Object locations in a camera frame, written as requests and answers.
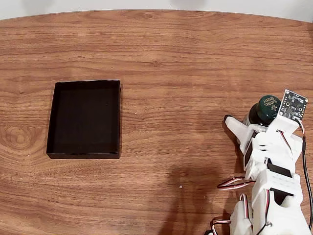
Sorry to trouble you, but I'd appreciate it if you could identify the red white black servo wire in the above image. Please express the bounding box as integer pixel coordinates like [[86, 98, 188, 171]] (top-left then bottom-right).
[[217, 176, 254, 191], [210, 218, 232, 235]]

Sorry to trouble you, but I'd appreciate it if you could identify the black camera cable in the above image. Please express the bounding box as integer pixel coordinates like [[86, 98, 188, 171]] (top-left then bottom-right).
[[294, 117, 313, 221]]

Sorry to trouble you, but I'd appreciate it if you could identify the camera board on white mount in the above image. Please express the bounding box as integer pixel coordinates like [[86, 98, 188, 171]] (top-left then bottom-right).
[[265, 89, 309, 139]]

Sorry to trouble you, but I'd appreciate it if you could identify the gripper servo wire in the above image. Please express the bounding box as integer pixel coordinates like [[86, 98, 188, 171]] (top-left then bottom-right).
[[276, 129, 294, 155]]

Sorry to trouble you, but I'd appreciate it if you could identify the green-capped pill bottle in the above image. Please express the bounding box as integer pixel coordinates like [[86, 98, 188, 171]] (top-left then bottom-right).
[[242, 94, 281, 127]]

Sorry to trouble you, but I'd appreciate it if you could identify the black shallow box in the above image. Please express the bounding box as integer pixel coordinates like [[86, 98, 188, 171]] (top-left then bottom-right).
[[46, 79, 122, 160]]

